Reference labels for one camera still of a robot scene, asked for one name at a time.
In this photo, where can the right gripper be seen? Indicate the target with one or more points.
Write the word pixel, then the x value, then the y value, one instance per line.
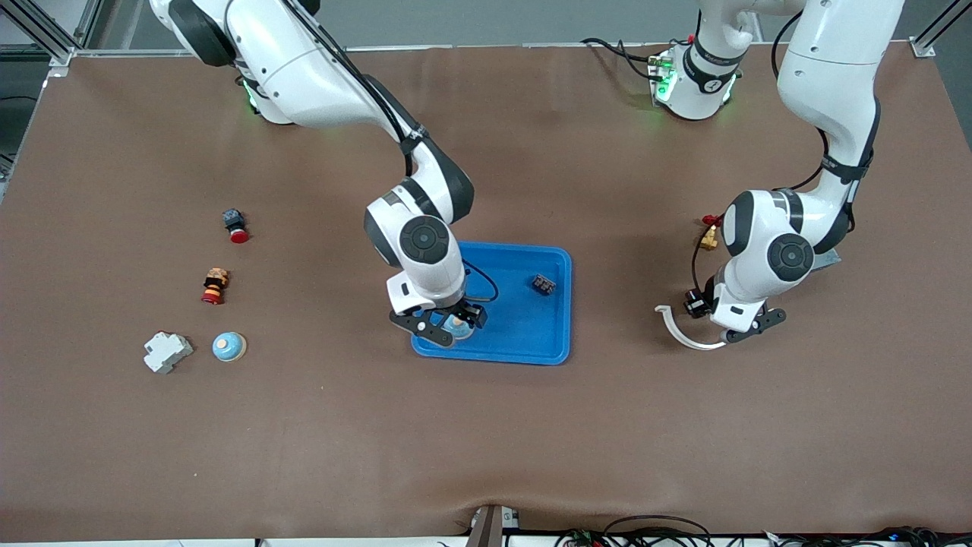
pixel 468 312

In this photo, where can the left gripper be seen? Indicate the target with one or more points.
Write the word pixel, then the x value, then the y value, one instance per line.
pixel 695 301

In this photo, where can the blue round cap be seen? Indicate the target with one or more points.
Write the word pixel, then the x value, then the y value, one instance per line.
pixel 459 330
pixel 228 348

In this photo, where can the small dark brown capacitor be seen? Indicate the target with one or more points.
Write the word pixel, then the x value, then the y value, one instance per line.
pixel 544 285

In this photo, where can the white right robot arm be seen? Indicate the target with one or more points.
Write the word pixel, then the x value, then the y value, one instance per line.
pixel 304 68

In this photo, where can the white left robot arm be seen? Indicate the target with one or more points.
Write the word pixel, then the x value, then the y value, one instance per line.
pixel 828 68

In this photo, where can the white semicircular pipe clamp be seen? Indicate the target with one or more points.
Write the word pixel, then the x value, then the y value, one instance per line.
pixel 703 346

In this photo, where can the blue plastic tray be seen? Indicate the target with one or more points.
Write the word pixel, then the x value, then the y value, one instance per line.
pixel 524 334

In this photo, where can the silver metal module box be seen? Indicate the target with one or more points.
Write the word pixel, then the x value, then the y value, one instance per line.
pixel 829 260

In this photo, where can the black red emergency button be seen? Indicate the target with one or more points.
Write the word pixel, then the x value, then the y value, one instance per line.
pixel 237 228

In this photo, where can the grey metal table bracket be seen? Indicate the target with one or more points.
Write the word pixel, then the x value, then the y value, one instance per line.
pixel 490 528

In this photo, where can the aluminium frame profile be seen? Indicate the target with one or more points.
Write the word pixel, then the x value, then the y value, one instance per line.
pixel 923 47
pixel 61 55

